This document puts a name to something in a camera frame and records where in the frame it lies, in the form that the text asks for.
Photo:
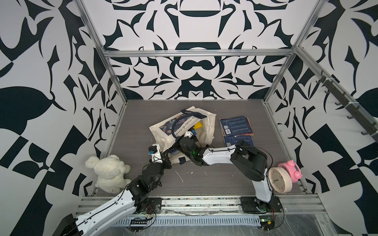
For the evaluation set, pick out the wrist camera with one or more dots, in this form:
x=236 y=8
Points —
x=154 y=152
x=191 y=135

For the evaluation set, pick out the left electronics board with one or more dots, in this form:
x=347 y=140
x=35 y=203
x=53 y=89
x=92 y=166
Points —
x=138 y=224

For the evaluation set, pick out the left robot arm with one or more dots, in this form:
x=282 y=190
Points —
x=133 y=198

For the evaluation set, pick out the electronics board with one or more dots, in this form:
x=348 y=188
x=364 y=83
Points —
x=266 y=223
x=138 y=224

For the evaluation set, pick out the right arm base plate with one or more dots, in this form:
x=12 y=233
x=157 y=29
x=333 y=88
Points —
x=252 y=205

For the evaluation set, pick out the beige round clock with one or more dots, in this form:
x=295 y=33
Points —
x=280 y=180

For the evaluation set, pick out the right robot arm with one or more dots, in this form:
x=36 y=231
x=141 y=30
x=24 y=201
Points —
x=249 y=160

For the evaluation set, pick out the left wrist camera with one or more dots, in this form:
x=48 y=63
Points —
x=154 y=152

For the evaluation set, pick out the cream canvas tote bag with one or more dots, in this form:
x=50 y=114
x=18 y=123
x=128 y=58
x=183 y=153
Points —
x=168 y=131

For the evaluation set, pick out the blue classics book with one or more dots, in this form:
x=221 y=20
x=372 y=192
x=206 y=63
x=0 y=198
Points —
x=237 y=126
x=233 y=140

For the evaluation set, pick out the yellow spine book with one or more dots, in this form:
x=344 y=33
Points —
x=197 y=126

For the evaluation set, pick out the right electronics board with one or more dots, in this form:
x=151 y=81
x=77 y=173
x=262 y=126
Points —
x=266 y=223

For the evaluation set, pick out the black wall hook rack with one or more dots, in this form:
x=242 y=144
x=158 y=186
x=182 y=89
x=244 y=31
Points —
x=346 y=101

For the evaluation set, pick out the pink alarm clock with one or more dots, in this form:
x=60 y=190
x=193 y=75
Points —
x=293 y=170

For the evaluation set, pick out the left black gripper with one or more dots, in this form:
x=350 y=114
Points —
x=165 y=162

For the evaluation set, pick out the aluminium front rail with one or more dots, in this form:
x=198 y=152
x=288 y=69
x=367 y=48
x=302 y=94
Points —
x=292 y=203

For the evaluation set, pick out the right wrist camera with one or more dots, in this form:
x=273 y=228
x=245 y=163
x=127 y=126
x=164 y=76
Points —
x=191 y=135

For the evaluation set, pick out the white plush teddy bear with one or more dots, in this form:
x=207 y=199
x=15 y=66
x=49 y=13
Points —
x=110 y=172

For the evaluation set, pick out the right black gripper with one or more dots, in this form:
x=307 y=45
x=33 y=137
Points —
x=176 y=140

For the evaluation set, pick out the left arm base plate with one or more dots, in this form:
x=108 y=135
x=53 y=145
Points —
x=149 y=205

